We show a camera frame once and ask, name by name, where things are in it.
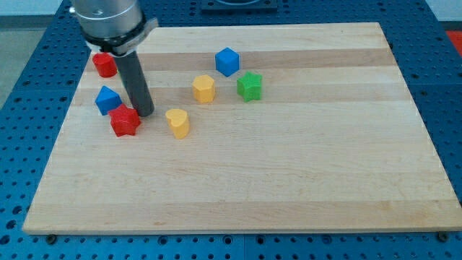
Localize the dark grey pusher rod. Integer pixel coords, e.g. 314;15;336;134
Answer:
115;51;154;117

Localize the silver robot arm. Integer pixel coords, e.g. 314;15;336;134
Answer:
69;0;158;117

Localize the red cylinder block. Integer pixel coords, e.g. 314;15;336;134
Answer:
92;53;118;78

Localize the blue triangular block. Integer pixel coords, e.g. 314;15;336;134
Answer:
95;86;122;116

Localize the red star block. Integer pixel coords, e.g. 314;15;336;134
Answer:
108;104;141;137

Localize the yellow heart block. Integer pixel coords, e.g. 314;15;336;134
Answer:
165;108;190;139

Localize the yellow hexagon block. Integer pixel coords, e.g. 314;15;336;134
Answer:
192;74;216;103

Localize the blue cube block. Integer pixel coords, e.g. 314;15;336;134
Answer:
214;47;240;77

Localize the green star block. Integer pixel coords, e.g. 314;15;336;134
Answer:
237;71;263;103

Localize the wooden board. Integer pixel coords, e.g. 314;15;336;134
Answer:
23;22;461;235

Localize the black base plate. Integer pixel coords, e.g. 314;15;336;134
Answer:
201;0;278;14

